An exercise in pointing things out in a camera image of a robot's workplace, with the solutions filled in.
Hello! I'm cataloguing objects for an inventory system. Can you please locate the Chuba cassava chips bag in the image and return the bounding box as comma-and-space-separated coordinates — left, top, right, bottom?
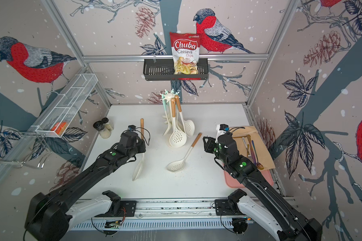
170, 32, 201, 75

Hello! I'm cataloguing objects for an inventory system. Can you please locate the cream salt shaker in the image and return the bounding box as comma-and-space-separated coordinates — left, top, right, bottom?
102, 117, 114, 131

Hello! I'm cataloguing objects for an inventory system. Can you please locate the red orange packet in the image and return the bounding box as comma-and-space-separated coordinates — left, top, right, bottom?
51, 122, 68, 136

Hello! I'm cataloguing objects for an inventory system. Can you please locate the purple cutlery piece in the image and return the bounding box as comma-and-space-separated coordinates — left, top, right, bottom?
251, 140, 259, 169

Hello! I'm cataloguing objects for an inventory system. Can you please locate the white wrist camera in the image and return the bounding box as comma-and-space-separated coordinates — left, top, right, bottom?
215, 124, 229, 143
128, 125, 137, 132

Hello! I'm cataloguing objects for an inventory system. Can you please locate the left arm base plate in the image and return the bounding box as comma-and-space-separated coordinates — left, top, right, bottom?
96, 200, 138, 218

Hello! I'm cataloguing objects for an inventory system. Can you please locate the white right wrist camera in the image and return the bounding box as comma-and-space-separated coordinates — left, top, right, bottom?
215, 124, 229, 143

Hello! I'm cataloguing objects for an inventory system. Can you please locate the mint handle cream skimmer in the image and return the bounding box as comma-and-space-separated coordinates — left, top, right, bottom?
161, 90, 172, 136

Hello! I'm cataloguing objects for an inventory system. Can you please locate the wire hook rack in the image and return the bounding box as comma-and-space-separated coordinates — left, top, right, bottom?
0, 129, 52, 169

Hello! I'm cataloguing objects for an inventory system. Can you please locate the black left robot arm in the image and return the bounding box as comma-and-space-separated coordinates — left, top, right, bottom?
24, 131, 146, 241

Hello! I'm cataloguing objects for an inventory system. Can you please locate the pink tray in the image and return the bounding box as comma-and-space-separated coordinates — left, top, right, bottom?
224, 168, 275, 189

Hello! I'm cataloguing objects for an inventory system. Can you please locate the cream utensil rack stand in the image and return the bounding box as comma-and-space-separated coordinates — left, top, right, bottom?
164, 89, 184, 148

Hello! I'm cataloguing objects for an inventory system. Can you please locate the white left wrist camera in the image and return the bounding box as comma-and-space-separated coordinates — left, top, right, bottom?
128, 125, 137, 132

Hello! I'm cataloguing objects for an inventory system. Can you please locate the black lid pepper shaker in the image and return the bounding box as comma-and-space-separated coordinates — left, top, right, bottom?
93, 121, 111, 139

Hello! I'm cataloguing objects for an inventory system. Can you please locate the cream skimmer round head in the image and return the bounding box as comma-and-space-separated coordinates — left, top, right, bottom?
170, 98, 187, 148

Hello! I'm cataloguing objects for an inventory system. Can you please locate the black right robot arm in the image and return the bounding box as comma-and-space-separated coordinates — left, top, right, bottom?
203, 134, 322, 241

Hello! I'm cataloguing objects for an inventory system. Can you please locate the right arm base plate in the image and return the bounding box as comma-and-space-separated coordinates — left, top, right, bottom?
214, 199, 245, 216

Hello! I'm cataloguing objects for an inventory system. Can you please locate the gold spoon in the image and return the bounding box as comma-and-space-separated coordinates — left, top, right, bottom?
247, 135, 264, 170

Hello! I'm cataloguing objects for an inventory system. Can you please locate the black wall basket shelf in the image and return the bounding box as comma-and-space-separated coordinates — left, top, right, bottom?
143, 58, 209, 81

